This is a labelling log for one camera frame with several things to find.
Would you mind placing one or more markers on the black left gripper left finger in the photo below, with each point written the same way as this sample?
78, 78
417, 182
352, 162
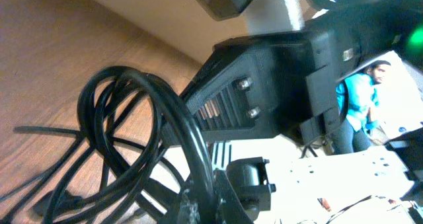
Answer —
192, 205

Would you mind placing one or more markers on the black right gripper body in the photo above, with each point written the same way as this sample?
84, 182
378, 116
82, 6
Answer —
306, 67

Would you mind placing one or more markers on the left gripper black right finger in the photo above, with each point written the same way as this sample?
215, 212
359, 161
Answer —
229, 208

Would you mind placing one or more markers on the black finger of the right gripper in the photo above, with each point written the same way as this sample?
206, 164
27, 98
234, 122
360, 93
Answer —
234, 107

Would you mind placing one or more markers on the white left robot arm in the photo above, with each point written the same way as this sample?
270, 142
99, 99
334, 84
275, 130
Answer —
364, 187

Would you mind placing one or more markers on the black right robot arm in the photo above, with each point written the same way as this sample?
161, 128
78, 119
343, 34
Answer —
382, 25

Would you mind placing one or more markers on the person in teal shirt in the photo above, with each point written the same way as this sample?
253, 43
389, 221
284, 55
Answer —
358, 96

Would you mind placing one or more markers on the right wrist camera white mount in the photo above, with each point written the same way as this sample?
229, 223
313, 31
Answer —
262, 16

